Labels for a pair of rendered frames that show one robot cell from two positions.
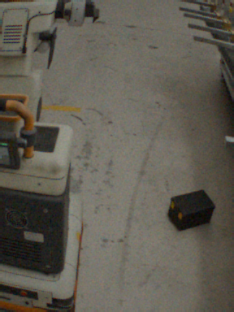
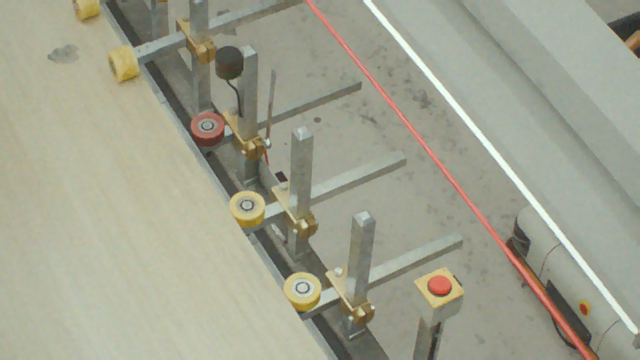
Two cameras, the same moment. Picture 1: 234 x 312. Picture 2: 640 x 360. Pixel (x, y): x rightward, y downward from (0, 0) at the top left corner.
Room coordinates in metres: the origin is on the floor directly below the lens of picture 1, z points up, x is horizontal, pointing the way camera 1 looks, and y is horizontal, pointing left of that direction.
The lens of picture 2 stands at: (2.83, -1.55, 3.23)
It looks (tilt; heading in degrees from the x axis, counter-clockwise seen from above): 52 degrees down; 149
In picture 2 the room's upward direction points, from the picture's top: 4 degrees clockwise
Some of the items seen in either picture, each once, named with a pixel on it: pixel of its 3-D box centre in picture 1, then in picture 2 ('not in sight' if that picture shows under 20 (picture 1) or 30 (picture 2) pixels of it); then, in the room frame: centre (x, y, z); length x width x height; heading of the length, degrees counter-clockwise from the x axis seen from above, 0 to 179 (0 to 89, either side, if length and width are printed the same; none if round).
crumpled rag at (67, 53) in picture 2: not in sight; (63, 51); (0.58, -1.00, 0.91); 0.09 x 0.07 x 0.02; 62
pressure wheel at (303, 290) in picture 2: not in sight; (302, 300); (1.47, -0.78, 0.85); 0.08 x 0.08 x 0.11
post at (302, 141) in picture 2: not in sight; (299, 200); (1.25, -0.67, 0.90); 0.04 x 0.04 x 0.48; 2
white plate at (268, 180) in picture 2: not in sight; (262, 170); (1.03, -0.66, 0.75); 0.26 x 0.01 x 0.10; 2
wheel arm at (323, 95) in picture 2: not in sight; (281, 112); (0.96, -0.57, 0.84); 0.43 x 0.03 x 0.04; 92
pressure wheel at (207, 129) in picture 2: not in sight; (208, 139); (0.97, -0.77, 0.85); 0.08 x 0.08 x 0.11
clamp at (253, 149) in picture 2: not in sight; (242, 134); (0.98, -0.69, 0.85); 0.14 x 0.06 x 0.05; 2
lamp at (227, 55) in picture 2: not in sight; (229, 88); (1.01, -0.73, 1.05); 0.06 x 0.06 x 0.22; 2
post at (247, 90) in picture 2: not in sight; (247, 119); (1.00, -0.68, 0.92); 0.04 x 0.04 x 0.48; 2
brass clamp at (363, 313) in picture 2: not in sight; (349, 296); (1.48, -0.67, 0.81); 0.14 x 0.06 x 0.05; 2
